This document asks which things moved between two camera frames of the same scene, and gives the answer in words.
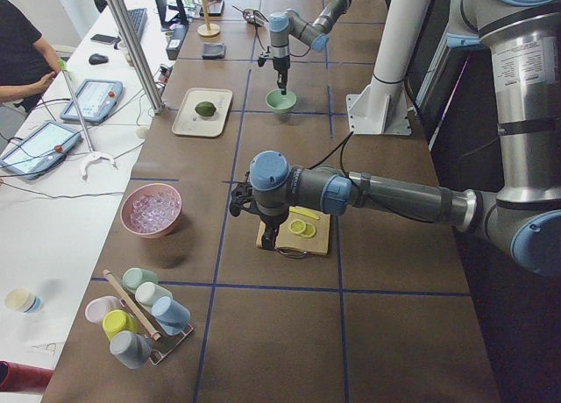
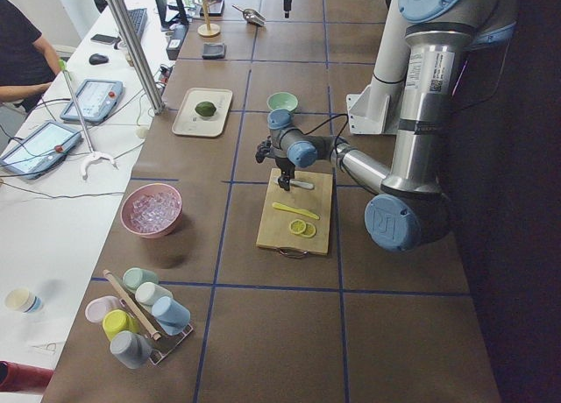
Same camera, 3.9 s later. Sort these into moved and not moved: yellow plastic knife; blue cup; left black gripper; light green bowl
Moved: left black gripper
Not moved: yellow plastic knife; light green bowl; blue cup
